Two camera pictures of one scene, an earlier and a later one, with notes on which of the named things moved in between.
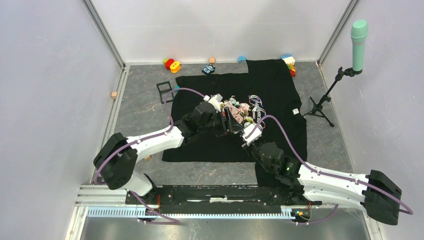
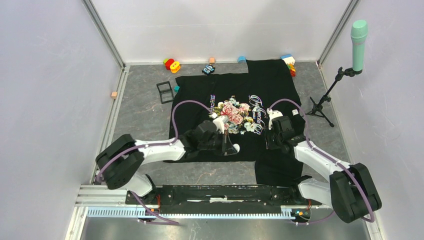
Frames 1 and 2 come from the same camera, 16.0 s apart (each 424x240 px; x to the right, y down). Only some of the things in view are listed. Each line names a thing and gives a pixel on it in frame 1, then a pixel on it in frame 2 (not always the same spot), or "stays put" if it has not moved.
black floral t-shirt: (262, 106) stays put
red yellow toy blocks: (171, 65) stays put
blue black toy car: (208, 69) stays put
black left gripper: (231, 125) → (226, 147)
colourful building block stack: (290, 61) stays put
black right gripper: (248, 147) → (269, 144)
